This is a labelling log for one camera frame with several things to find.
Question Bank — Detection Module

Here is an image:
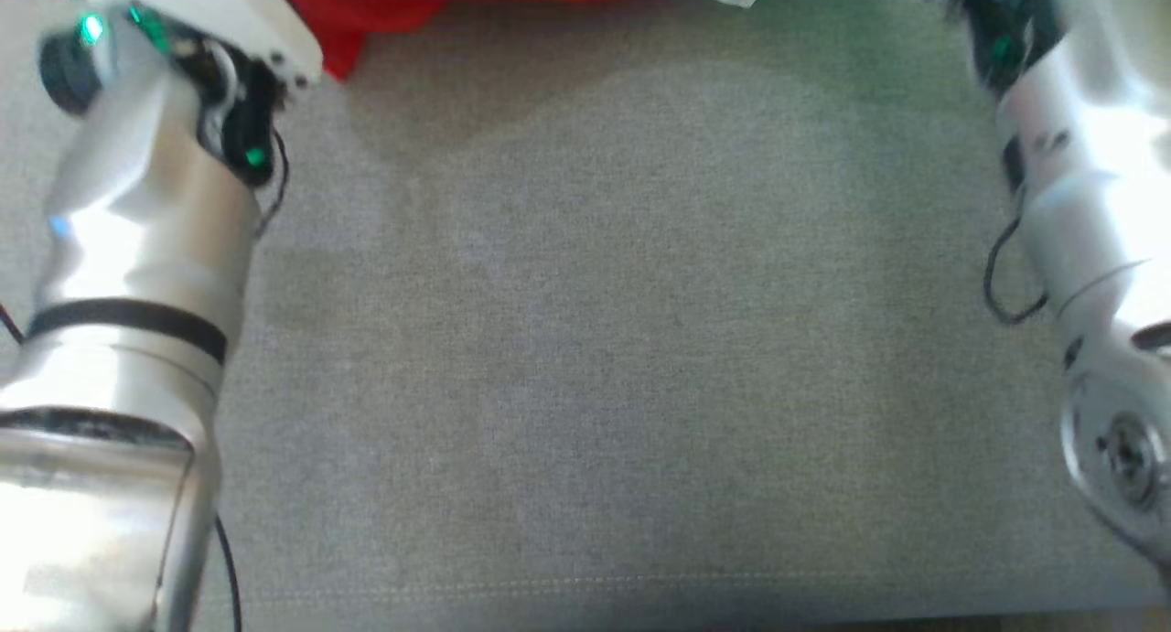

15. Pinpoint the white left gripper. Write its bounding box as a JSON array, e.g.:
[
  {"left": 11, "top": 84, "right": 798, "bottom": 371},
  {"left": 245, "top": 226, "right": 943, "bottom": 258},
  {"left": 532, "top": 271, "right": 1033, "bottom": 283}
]
[{"left": 117, "top": 0, "right": 324, "bottom": 90}]

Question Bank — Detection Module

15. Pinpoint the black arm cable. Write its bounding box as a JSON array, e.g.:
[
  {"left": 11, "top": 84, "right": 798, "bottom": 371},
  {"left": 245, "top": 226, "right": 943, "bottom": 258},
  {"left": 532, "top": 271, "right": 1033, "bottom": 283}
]
[
  {"left": 983, "top": 216, "right": 1050, "bottom": 327},
  {"left": 212, "top": 515, "right": 243, "bottom": 632}
]

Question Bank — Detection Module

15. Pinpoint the grey sofa seat cushion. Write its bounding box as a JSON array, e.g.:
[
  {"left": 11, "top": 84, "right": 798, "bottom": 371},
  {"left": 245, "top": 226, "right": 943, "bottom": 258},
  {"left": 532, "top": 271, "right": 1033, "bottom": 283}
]
[{"left": 0, "top": 0, "right": 1171, "bottom": 615}]

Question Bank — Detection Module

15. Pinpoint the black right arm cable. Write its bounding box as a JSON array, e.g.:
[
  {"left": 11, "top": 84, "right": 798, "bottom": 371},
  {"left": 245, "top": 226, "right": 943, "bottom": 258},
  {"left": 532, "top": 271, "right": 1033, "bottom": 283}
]
[{"left": 983, "top": 216, "right": 1050, "bottom": 327}]

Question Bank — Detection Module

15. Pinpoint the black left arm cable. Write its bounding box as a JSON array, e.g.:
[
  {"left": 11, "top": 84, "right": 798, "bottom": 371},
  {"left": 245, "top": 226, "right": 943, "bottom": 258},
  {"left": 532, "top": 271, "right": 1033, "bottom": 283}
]
[{"left": 212, "top": 515, "right": 243, "bottom": 632}]

